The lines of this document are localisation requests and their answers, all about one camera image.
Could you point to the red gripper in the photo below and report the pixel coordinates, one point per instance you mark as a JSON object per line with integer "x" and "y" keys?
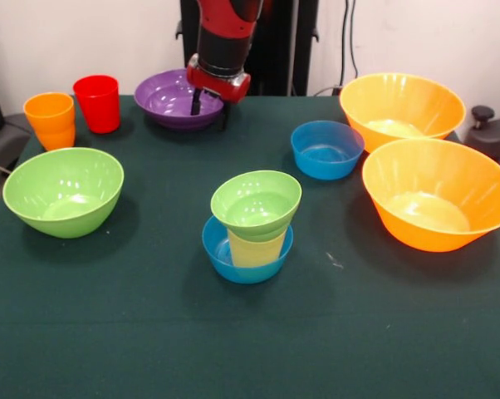
{"x": 221, "y": 83}

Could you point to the purple bowl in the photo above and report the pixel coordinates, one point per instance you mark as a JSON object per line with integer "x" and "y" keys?
{"x": 167, "y": 104}

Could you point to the small green bowl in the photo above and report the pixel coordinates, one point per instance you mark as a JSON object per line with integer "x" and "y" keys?
{"x": 254, "y": 208}

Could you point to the yellow cup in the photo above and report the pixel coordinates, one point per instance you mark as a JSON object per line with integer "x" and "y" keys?
{"x": 254, "y": 253}

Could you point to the blue bowl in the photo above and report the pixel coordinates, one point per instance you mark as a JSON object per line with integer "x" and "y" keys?
{"x": 250, "y": 274}
{"x": 326, "y": 162}

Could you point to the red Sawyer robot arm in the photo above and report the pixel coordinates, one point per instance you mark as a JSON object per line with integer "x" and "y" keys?
{"x": 227, "y": 29}

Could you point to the red cup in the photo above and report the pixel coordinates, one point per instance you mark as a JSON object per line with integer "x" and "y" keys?
{"x": 97, "y": 104}

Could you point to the orange cup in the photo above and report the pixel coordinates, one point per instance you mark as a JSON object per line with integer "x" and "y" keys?
{"x": 50, "y": 120}

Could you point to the large green bowl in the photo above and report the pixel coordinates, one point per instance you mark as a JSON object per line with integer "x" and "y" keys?
{"x": 63, "y": 195}

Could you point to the large orange bowl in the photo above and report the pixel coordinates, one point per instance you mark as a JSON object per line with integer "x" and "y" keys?
{"x": 401, "y": 104}
{"x": 432, "y": 199}

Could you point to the dark green table cloth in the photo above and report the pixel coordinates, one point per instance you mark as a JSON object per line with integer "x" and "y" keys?
{"x": 233, "y": 332}

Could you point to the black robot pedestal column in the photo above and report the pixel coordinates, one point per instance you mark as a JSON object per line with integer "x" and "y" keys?
{"x": 279, "y": 41}

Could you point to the black pedestal foot with knob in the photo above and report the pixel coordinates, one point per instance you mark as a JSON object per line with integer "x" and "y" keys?
{"x": 493, "y": 133}

